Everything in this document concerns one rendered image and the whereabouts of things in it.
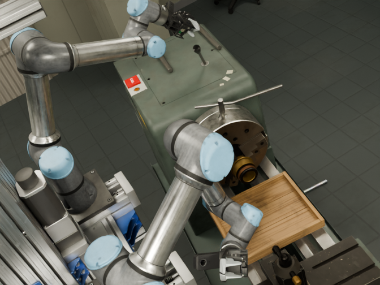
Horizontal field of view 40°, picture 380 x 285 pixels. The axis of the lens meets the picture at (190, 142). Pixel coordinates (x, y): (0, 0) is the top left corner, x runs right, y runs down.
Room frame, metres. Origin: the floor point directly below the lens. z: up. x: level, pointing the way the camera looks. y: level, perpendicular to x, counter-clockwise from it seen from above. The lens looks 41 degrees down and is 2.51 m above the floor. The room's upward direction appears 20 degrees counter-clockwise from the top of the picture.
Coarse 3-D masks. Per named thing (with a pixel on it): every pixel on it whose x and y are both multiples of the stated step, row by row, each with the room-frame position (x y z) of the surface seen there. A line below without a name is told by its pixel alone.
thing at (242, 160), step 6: (240, 156) 1.43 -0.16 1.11; (234, 162) 1.40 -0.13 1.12; (240, 162) 1.38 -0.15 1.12; (246, 162) 1.37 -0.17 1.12; (252, 162) 1.38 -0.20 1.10; (234, 168) 1.38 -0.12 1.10; (240, 168) 1.36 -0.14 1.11; (246, 168) 1.35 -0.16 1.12; (252, 168) 1.34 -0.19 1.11; (234, 174) 1.39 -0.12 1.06; (240, 174) 1.34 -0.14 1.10; (246, 174) 1.38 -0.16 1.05; (252, 174) 1.36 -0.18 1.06; (240, 180) 1.33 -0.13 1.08; (246, 180) 1.34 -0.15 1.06; (252, 180) 1.34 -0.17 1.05
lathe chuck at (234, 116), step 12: (204, 120) 1.56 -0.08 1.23; (216, 120) 1.52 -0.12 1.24; (228, 120) 1.50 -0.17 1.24; (240, 120) 1.49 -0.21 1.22; (252, 120) 1.50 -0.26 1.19; (216, 132) 1.48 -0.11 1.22; (228, 132) 1.48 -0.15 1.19; (240, 132) 1.49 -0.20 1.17; (252, 132) 1.50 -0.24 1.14; (240, 144) 1.49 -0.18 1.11; (264, 156) 1.50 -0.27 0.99
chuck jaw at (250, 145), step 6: (264, 132) 1.50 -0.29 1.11; (252, 138) 1.49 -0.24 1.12; (258, 138) 1.47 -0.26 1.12; (264, 138) 1.46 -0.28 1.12; (246, 144) 1.48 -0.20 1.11; (252, 144) 1.46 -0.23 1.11; (258, 144) 1.46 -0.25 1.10; (264, 144) 1.46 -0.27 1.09; (240, 150) 1.48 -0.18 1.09; (246, 150) 1.45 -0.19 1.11; (252, 150) 1.43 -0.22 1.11; (258, 150) 1.44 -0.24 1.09; (246, 156) 1.42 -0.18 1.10; (252, 156) 1.41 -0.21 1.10
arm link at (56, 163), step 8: (48, 152) 1.50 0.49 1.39; (56, 152) 1.49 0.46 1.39; (64, 152) 1.47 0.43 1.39; (40, 160) 1.47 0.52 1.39; (48, 160) 1.46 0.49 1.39; (56, 160) 1.45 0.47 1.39; (64, 160) 1.44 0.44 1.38; (72, 160) 1.46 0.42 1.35; (40, 168) 1.44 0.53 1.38; (48, 168) 1.42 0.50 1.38; (56, 168) 1.41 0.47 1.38; (64, 168) 1.42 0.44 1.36; (72, 168) 1.43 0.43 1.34; (48, 176) 1.42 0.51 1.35; (56, 176) 1.41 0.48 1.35; (64, 176) 1.41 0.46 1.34; (72, 176) 1.42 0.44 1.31; (80, 176) 1.45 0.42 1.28; (56, 184) 1.41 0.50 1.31; (64, 184) 1.41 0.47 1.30; (72, 184) 1.41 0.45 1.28; (64, 192) 1.41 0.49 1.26
